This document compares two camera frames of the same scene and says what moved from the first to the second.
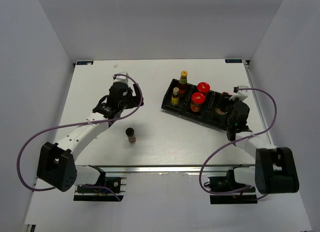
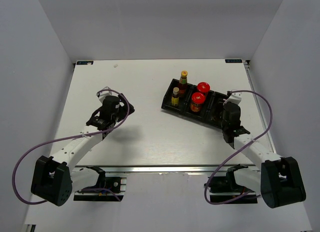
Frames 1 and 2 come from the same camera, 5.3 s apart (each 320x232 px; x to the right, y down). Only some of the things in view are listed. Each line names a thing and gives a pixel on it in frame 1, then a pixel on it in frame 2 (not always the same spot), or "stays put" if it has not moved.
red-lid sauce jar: x=197 y=99 stays put
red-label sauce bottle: x=183 y=84 stays put
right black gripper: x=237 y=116 → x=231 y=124
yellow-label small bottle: x=175 y=99 stays put
